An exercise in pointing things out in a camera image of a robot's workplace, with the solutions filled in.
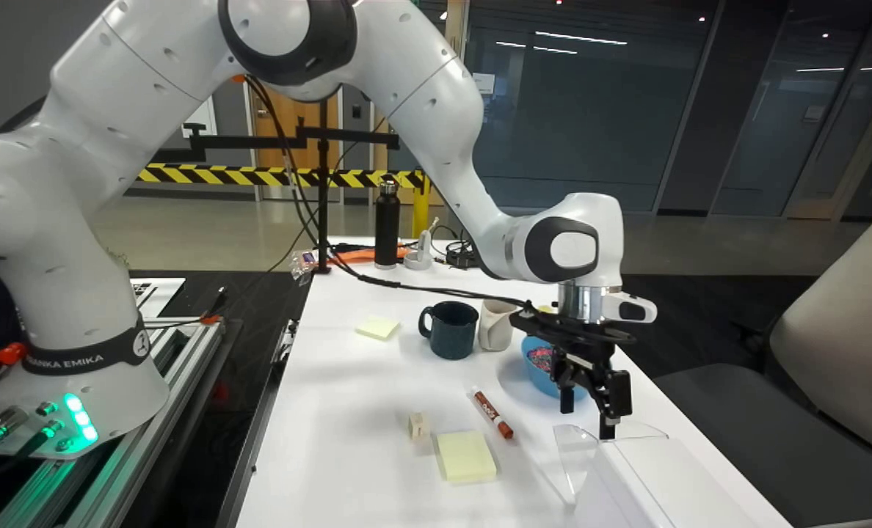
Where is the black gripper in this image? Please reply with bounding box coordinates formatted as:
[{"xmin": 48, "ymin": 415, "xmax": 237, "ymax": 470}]
[{"xmin": 509, "ymin": 308, "xmax": 639, "ymax": 442}]

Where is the clear acrylic drawer box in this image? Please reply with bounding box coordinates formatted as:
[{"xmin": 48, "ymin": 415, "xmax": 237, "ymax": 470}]
[{"xmin": 535, "ymin": 420, "xmax": 674, "ymax": 519}]

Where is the blue bowl with colourful beads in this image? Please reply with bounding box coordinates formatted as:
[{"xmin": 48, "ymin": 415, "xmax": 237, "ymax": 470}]
[{"xmin": 520, "ymin": 335, "xmax": 566, "ymax": 400}]

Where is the cream ceramic mug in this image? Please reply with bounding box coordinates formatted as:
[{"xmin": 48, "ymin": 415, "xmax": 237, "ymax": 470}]
[{"xmin": 475, "ymin": 299, "xmax": 517, "ymax": 356}]

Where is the white foam block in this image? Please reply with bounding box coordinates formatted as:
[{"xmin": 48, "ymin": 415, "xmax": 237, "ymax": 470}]
[{"xmin": 432, "ymin": 429, "xmax": 501, "ymax": 486}]

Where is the dark teal mug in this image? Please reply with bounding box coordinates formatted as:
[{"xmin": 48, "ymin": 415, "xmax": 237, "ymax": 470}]
[{"xmin": 416, "ymin": 299, "xmax": 482, "ymax": 362}]

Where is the small cream wooden block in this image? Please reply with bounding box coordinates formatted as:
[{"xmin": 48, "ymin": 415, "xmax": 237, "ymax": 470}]
[{"xmin": 403, "ymin": 412, "xmax": 435, "ymax": 456}]

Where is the yellow sticky note pad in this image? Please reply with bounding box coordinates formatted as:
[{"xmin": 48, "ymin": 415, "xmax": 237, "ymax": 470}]
[{"xmin": 356, "ymin": 316, "xmax": 403, "ymax": 343}]

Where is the grey office chair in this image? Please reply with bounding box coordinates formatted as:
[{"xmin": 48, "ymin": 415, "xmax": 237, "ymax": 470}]
[{"xmin": 664, "ymin": 208, "xmax": 872, "ymax": 528}]

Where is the yellow spray bottle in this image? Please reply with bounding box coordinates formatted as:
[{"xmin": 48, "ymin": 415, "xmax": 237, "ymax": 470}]
[{"xmin": 410, "ymin": 173, "xmax": 435, "ymax": 242}]

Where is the black water bottle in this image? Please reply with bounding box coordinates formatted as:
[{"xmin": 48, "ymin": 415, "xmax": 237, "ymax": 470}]
[{"xmin": 372, "ymin": 173, "xmax": 403, "ymax": 268}]

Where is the yellow black hazard barrier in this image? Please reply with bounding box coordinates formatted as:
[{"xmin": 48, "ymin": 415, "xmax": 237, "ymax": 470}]
[{"xmin": 134, "ymin": 162, "xmax": 429, "ymax": 195}]

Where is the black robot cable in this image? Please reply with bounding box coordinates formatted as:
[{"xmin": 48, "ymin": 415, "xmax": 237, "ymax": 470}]
[{"xmin": 243, "ymin": 74, "xmax": 564, "ymax": 316}]

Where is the black camera stand with crossbar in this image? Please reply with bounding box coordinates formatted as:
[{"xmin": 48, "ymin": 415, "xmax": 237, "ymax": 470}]
[{"xmin": 183, "ymin": 98, "xmax": 403, "ymax": 278}]

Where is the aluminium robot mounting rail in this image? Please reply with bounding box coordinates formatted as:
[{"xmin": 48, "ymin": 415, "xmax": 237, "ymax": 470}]
[{"xmin": 0, "ymin": 277, "xmax": 235, "ymax": 528}]

